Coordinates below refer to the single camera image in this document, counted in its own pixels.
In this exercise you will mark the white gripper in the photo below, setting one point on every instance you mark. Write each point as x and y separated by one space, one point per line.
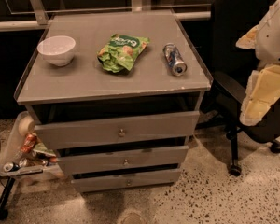
272 42

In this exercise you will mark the grey bottom drawer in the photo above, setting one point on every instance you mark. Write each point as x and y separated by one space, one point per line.
126 181

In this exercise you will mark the grey drawer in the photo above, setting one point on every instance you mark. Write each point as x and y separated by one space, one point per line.
111 161
126 181
119 130

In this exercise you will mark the grey middle drawer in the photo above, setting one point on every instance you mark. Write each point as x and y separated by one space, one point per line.
111 161

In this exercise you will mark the grey drawer cabinet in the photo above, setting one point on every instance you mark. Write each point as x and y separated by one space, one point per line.
116 97

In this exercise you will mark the grey top drawer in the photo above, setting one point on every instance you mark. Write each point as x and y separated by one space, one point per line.
119 130

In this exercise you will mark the black office chair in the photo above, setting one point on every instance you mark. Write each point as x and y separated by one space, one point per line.
230 67

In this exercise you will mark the blue soda can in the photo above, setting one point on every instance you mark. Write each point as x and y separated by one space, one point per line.
174 59

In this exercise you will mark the green chip bag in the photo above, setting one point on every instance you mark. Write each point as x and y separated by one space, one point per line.
121 52

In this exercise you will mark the white bowl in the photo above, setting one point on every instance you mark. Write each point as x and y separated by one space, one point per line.
58 50

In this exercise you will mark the metal railing bar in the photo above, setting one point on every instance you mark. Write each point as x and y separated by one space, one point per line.
22 15

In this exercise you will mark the red soda can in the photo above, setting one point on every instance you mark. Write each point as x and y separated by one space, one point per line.
28 143

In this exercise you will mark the clear side bin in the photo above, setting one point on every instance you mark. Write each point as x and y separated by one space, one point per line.
40 161

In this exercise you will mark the blue can in bin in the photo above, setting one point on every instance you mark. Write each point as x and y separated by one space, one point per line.
10 167

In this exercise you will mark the black stand leg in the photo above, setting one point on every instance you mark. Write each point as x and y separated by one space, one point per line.
4 197

